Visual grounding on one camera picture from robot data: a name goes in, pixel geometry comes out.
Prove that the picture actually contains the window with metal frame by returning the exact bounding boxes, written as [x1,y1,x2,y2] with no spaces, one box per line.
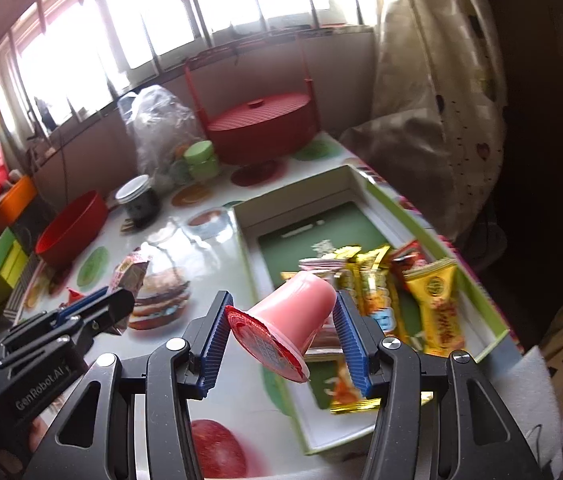
[0,0,377,128]

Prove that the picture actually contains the pink jelly cup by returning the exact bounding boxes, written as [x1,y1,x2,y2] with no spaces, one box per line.
[224,270,338,385]

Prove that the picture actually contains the pink and white snack packet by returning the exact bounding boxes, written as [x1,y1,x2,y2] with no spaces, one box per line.
[109,252,155,306]
[299,257,347,276]

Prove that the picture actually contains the green and yellow boxes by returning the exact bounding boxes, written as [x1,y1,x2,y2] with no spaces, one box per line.
[0,227,31,322]

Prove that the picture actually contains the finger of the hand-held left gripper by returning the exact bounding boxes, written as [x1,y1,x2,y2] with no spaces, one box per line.
[0,287,136,368]
[9,288,112,337]

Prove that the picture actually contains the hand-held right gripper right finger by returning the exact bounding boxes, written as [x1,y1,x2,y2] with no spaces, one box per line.
[332,289,545,480]

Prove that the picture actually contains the dark jar with white lid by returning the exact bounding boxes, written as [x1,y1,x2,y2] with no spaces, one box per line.
[115,175,161,228]

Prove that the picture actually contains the red plastic bowl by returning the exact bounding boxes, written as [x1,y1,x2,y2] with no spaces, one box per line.
[36,190,110,267]

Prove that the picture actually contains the green cardboard box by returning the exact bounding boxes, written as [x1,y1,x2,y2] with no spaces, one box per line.
[232,162,512,456]

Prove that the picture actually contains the orange box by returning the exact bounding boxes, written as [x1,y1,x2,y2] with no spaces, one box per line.
[0,175,38,246]

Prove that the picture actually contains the yellow packet with red print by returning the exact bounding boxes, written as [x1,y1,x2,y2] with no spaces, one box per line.
[329,355,435,414]
[404,257,467,358]

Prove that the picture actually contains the light green jar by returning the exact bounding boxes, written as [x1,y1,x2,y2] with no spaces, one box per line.
[183,141,221,181]

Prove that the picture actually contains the small red snack packet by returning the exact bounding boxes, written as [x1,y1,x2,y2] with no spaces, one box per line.
[390,240,429,281]

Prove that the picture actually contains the dark red candy packet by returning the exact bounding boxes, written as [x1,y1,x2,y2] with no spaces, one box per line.
[306,327,348,362]

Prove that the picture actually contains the white foam sheet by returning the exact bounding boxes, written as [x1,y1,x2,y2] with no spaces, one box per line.
[476,345,563,466]

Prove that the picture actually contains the clear plastic bag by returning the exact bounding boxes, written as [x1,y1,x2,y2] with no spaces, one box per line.
[118,85,207,196]

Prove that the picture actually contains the red lidded basket with handle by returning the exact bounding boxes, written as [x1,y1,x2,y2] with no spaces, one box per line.
[184,35,319,166]

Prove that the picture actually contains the cream printed curtain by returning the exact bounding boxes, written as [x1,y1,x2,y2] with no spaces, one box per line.
[339,0,509,261]

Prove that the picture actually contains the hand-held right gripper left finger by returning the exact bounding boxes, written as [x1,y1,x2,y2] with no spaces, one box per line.
[22,289,236,480]

